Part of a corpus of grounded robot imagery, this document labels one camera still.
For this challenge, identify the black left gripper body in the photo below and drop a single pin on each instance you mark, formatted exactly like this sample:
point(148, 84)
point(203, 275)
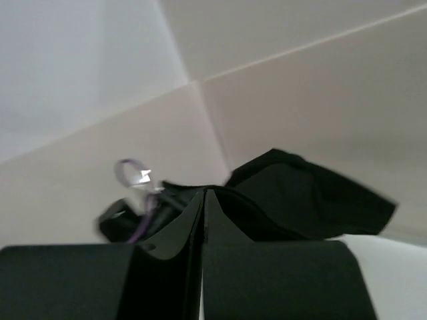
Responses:
point(121, 223)

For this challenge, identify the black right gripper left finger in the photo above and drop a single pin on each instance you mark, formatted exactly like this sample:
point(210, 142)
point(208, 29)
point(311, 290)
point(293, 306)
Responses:
point(159, 278)

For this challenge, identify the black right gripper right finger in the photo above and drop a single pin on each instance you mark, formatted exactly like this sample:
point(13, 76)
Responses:
point(244, 279)

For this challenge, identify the black tank top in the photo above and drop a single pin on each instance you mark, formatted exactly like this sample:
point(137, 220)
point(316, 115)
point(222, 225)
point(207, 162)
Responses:
point(280, 196)

